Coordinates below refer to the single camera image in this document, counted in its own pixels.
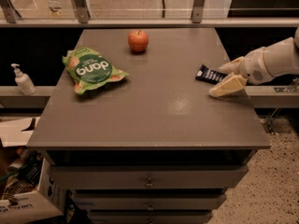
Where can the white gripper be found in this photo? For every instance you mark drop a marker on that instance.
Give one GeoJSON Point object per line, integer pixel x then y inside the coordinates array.
{"type": "Point", "coordinates": [256, 67]}

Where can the dark blue rxbar wrapper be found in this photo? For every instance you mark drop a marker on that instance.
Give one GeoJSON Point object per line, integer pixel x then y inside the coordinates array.
{"type": "Point", "coordinates": [209, 75]}

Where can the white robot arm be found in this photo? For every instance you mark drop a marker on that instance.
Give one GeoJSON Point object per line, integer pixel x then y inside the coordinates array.
{"type": "Point", "coordinates": [282, 58]}

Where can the red apple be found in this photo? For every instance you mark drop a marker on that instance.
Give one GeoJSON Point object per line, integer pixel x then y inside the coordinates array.
{"type": "Point", "coordinates": [138, 41]}

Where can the green dang chips bag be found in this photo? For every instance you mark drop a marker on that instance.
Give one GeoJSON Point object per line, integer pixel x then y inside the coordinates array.
{"type": "Point", "coordinates": [90, 70]}

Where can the middle grey drawer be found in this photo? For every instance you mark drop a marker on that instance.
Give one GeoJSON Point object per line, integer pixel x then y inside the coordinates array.
{"type": "Point", "coordinates": [149, 202]}

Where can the grey drawer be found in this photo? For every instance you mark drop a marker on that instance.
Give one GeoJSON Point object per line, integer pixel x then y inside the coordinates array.
{"type": "Point", "coordinates": [156, 217]}
{"type": "Point", "coordinates": [149, 202]}
{"type": "Point", "coordinates": [149, 177]}

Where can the top grey drawer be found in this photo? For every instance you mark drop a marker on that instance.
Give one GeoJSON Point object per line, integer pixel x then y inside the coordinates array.
{"type": "Point", "coordinates": [149, 177]}

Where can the bottom grey drawer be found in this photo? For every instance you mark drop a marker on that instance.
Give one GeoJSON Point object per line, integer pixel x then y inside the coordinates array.
{"type": "Point", "coordinates": [156, 217]}

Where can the white pump bottle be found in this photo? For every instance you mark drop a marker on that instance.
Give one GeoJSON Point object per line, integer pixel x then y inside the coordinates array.
{"type": "Point", "coordinates": [23, 81]}

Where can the white cardboard box with clutter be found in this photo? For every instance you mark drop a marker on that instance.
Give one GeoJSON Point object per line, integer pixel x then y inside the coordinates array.
{"type": "Point", "coordinates": [31, 194]}

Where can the right metal railing bracket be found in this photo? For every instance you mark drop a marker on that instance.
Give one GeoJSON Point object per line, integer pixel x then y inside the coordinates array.
{"type": "Point", "coordinates": [197, 11]}

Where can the metal railing bracket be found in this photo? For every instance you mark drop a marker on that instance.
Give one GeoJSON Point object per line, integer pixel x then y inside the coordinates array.
{"type": "Point", "coordinates": [82, 10]}
{"type": "Point", "coordinates": [197, 11]}

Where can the left metal railing bracket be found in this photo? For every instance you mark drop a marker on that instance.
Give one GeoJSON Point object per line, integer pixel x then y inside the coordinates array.
{"type": "Point", "coordinates": [82, 10]}

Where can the far left metal bracket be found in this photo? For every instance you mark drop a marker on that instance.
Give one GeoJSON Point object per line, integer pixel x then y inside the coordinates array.
{"type": "Point", "coordinates": [10, 13]}

